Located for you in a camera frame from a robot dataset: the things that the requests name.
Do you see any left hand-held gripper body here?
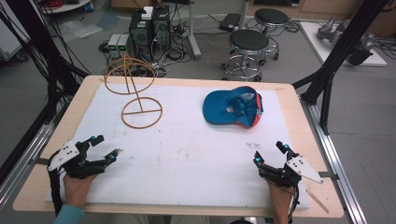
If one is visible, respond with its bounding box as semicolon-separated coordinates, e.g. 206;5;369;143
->
47;139;108;180

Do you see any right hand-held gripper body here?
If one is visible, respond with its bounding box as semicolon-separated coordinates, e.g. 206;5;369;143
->
257;150;325;189

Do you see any blue baseball cap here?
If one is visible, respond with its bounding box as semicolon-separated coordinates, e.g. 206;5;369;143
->
202;85;264;129

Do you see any tan wire hat stand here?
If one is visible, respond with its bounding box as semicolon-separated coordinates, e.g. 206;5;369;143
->
103;53;163;130

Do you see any person's right hand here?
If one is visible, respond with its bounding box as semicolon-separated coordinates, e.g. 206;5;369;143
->
266;179;295;217

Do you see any person's left hand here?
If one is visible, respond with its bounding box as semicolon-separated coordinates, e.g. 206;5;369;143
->
63;172;98;210

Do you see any thin wooden stick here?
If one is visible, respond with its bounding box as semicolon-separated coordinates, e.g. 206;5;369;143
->
305;189;331;215

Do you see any white foam mat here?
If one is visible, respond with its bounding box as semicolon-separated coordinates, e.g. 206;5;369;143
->
45;83;311;210

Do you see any small silver box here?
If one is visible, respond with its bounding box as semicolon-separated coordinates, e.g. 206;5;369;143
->
117;33;132;53
106;33;121;53

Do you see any black round stool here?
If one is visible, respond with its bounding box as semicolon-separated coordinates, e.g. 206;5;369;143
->
220;29;271;83
253;7;290;62

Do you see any white platform board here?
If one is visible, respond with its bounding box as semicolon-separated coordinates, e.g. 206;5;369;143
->
298;21;389;68

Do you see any black computer tower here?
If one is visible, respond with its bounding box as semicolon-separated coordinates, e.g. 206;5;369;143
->
128;9;155;63
151;5;173;61

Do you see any flat black case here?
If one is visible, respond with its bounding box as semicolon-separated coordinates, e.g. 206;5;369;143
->
218;12;243;33

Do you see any white device on tower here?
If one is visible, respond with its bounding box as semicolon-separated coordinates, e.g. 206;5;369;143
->
141;6;154;21

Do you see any white round table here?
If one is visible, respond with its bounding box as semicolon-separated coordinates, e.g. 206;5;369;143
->
39;0;95;15

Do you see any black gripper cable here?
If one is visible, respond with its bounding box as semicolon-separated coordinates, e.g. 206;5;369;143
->
46;166;64;217
287;183;301;224

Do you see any aluminium rail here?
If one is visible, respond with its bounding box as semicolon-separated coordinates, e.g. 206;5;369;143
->
0;119;57;206
299;95;370;224

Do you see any black metal frame stand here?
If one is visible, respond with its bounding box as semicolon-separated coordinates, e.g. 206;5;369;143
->
291;0;391;135
0;0;91;125

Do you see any tangle of floor cables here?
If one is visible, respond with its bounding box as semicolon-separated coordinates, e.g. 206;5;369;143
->
148;22;194;78

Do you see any grey metal post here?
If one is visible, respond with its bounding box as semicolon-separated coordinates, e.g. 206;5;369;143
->
186;0;203;61

